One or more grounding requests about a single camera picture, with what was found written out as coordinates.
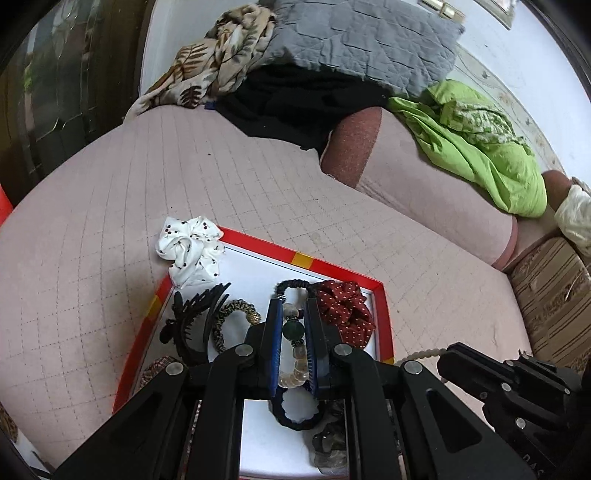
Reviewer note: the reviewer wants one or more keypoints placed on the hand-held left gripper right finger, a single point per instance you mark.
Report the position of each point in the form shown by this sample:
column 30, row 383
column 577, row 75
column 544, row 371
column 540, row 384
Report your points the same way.
column 314, row 341

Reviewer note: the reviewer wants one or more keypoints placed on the grey quilted pillow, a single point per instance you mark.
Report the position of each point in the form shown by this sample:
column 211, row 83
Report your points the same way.
column 360, row 41

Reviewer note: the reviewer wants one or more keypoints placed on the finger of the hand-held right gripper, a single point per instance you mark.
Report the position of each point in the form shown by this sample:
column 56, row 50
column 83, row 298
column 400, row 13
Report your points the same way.
column 466, row 369

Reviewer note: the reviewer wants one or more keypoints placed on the red polka dot scrunchie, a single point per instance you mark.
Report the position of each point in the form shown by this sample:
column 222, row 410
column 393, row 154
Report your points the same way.
column 346, row 309

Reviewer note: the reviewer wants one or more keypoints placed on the green cloth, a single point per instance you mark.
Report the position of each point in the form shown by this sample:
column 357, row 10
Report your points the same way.
column 480, row 152

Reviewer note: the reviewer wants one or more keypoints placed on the white plush cloth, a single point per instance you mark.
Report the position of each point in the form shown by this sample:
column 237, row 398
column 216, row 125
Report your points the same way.
column 575, row 217

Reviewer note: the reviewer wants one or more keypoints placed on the leaf print blanket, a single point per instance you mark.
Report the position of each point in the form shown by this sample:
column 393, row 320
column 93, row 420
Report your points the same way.
column 217, row 60

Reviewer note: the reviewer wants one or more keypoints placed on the dark wooden door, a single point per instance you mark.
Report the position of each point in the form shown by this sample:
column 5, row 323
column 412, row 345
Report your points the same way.
column 69, row 92

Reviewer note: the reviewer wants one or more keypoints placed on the red rimmed white tray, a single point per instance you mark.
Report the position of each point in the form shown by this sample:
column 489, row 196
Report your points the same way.
column 263, row 272

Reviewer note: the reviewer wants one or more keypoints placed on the red striped scrunchie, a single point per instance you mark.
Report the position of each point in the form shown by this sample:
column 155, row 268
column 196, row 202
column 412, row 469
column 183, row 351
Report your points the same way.
column 154, row 367

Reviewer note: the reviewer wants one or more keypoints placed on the brown striped cushion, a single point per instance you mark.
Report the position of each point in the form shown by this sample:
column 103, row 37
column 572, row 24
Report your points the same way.
column 554, row 295

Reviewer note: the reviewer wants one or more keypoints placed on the grey black sheer scrunchie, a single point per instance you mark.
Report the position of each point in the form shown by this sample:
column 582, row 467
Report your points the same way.
column 328, row 443

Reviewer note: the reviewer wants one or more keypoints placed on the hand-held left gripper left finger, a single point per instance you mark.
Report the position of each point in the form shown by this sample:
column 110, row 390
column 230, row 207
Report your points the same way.
column 275, row 341

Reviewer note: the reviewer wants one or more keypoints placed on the black cloth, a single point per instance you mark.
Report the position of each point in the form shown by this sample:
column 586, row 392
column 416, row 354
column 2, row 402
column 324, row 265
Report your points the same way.
column 295, row 106

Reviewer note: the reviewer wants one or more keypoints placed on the red plastic object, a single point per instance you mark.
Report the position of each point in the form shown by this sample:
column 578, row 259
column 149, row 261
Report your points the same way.
column 4, row 205

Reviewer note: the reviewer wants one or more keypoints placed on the black hair claw clip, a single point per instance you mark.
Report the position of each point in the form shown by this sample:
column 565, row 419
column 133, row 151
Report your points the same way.
column 189, row 323

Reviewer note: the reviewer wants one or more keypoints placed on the framed wall picture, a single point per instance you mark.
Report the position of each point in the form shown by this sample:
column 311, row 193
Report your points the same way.
column 443, row 9
column 501, row 11

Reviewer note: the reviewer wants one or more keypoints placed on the white dotted scrunchie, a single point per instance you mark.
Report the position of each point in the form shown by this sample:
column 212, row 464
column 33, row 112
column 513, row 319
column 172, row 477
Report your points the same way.
column 189, row 249

